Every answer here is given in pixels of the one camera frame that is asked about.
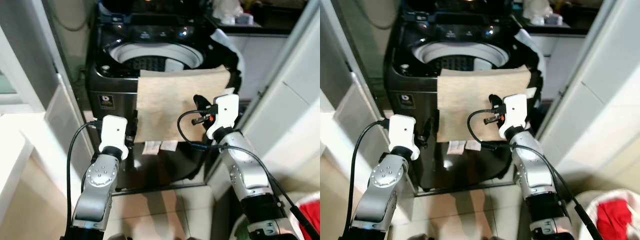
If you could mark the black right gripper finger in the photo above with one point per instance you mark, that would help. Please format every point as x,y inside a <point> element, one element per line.
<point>495,100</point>
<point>200,101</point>

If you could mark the beige cloth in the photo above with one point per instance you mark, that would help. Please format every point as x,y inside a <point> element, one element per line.
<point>465,95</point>
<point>165,105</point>

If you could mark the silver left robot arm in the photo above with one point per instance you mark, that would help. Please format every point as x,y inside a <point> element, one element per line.
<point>380,190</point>
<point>97,185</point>

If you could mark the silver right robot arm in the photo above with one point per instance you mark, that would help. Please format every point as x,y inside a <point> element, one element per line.
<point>537,172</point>
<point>247,172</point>

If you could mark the dark grey top-load washing machine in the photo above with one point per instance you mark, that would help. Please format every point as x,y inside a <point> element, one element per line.
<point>115,165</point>
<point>450,167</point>

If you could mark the white care tag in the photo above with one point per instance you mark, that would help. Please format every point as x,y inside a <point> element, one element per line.
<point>151,146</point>
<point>169,145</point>
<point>473,145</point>
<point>456,146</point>

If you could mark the white fabric beside washer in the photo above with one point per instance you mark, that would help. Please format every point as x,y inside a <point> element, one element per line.
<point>531,47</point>
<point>231,50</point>

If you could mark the white cabinet under countertop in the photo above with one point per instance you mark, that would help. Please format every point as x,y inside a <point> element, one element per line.
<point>565,60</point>
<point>260,60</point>

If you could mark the white ledge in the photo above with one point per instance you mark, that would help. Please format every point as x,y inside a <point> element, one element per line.
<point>20,150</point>
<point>335,150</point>

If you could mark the small grey container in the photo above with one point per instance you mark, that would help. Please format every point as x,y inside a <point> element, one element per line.
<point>554,20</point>
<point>244,20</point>

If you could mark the white crumpled item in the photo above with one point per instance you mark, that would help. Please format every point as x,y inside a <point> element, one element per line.
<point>227,10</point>
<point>537,10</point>

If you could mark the dark countertop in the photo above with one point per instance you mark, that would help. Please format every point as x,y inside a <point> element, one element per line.
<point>580,25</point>
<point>270,25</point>

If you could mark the white laundry basket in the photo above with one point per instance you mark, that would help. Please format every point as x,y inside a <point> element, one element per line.
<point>300,199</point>
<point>585,200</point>

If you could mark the red garment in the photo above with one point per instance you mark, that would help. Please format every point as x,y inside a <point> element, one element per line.
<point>612,217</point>
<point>312,215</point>

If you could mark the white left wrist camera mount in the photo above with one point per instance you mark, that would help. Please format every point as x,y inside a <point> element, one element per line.
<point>112,132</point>
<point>401,132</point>

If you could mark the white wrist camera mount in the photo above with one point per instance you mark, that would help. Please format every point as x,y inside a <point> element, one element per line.
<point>112,132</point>
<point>226,112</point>
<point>401,132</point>
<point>515,112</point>

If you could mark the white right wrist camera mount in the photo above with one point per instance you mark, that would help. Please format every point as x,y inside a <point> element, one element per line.
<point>515,112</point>
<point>226,112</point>

